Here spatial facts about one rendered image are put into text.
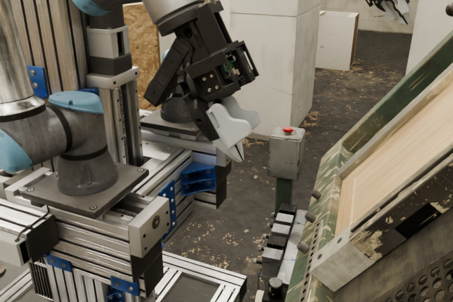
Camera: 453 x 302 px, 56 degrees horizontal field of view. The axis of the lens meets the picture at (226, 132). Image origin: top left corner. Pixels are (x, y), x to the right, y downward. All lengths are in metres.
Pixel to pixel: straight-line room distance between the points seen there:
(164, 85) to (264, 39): 2.92
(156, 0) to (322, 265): 0.67
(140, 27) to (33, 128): 1.95
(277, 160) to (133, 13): 1.52
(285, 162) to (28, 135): 0.98
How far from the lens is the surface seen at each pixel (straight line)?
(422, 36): 4.80
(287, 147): 1.60
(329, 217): 1.22
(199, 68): 0.54
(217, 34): 0.54
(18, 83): 0.95
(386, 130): 1.36
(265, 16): 3.45
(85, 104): 1.01
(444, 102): 1.25
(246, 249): 2.51
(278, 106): 3.59
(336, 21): 6.05
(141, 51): 2.86
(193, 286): 2.00
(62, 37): 1.21
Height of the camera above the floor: 1.59
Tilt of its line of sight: 24 degrees down
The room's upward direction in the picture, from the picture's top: straight up
